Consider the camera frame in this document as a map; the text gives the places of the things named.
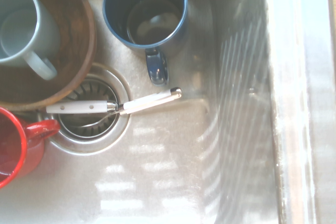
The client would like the stainless steel double sink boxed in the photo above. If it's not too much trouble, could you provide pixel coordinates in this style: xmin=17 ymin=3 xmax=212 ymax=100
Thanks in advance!
xmin=0 ymin=0 xmax=336 ymax=224

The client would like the metal sink drain strainer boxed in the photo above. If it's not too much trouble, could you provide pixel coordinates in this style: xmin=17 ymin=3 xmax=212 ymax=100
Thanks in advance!
xmin=48 ymin=62 xmax=132 ymax=154

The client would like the dark blue mug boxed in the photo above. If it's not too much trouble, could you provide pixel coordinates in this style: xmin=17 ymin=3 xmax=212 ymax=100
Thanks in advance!
xmin=101 ymin=0 xmax=190 ymax=87

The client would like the brown wooden bowl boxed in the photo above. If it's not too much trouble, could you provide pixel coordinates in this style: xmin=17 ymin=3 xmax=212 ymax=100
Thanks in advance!
xmin=0 ymin=0 xmax=97 ymax=112

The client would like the red enamel mug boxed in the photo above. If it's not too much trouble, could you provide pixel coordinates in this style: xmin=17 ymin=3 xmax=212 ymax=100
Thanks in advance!
xmin=0 ymin=106 xmax=61 ymax=189

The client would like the grey ceramic mug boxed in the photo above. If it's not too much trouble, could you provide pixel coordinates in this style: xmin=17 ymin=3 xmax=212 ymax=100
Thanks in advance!
xmin=0 ymin=0 xmax=61 ymax=81

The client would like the white-handled spoon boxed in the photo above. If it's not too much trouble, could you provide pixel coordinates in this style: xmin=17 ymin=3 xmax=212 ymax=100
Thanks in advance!
xmin=78 ymin=87 xmax=183 ymax=130

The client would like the white-handled riveted table knife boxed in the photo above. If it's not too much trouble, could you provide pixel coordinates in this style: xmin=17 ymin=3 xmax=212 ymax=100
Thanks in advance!
xmin=46 ymin=99 xmax=119 ymax=115

